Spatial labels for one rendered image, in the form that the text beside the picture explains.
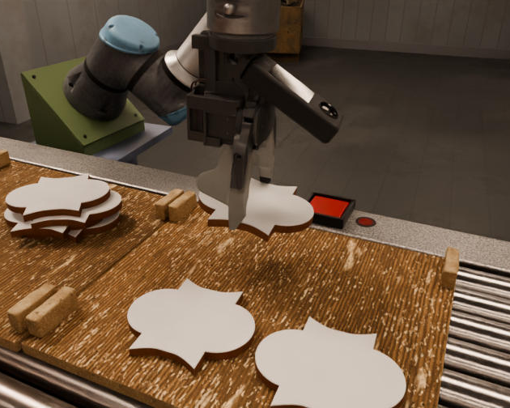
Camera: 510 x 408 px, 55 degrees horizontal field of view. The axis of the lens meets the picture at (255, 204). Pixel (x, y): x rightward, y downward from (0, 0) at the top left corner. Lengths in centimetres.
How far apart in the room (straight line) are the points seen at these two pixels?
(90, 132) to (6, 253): 53
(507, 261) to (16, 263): 67
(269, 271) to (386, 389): 22
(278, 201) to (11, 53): 392
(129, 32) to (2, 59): 326
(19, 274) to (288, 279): 34
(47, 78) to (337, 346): 96
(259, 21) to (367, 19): 671
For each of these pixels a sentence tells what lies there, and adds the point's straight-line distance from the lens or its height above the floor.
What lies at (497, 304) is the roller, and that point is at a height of 92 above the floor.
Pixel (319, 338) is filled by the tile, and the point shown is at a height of 95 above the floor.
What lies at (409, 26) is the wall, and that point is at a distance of 714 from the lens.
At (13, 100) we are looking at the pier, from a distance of 443.
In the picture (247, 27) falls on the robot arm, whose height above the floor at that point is 124.
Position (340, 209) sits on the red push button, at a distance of 79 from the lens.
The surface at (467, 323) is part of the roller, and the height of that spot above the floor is 92.
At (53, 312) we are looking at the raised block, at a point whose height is 96.
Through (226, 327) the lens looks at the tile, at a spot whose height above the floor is 95.
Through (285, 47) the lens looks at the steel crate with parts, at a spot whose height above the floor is 20.
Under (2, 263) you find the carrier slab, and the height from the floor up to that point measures 94.
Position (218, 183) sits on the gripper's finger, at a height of 107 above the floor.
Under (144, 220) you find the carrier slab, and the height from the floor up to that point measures 94.
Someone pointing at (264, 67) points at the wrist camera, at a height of 119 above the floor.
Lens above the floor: 131
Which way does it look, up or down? 28 degrees down
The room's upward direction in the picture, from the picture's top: straight up
